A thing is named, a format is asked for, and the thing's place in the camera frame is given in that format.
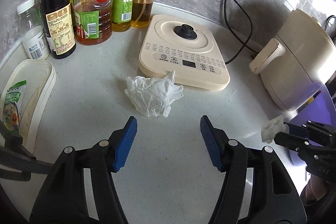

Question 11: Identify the clear plastic blister packaging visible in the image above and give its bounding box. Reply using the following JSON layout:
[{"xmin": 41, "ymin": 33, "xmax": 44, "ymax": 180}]
[{"xmin": 261, "ymin": 115, "xmax": 289, "ymax": 144}]

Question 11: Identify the white air fryer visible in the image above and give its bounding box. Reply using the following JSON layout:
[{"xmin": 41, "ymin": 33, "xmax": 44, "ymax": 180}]
[{"xmin": 249, "ymin": 9, "xmax": 335, "ymax": 111}]

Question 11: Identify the cream induction cooker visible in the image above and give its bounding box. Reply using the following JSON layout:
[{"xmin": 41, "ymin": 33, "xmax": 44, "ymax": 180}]
[{"xmin": 138, "ymin": 14, "xmax": 230, "ymax": 91}]

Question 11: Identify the green seasoning packet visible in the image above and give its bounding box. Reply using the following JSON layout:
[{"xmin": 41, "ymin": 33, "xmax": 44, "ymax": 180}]
[{"xmin": 2, "ymin": 80, "xmax": 27, "ymax": 131}]

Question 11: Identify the black corner shelf rack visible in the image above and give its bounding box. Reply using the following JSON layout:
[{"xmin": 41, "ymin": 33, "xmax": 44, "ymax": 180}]
[{"xmin": 1, "ymin": 122, "xmax": 53, "ymax": 181}]

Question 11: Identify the small white-capped jar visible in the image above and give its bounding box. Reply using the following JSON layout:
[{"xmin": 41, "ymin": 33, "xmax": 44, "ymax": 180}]
[{"xmin": 17, "ymin": 0, "xmax": 50, "ymax": 60}]

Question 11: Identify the purple plastic bucket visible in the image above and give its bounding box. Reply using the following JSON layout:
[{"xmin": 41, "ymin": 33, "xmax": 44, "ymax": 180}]
[{"xmin": 287, "ymin": 82, "xmax": 336, "ymax": 168}]

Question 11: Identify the white tissue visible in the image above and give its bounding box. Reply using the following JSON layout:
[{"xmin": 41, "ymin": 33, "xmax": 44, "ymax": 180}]
[{"xmin": 125, "ymin": 71, "xmax": 183, "ymax": 118}]

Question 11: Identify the hanging black cable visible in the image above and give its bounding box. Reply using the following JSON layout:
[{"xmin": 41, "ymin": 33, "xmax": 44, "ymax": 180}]
[{"xmin": 323, "ymin": 15, "xmax": 336, "ymax": 33}]

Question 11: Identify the white plastic tray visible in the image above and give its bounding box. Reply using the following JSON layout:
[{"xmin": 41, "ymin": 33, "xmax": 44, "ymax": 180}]
[{"xmin": 1, "ymin": 59, "xmax": 56, "ymax": 153}]

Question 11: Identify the dark soy sauce bottle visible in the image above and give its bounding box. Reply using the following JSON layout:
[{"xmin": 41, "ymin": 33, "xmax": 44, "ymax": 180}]
[{"xmin": 40, "ymin": 0, "xmax": 76, "ymax": 59}]

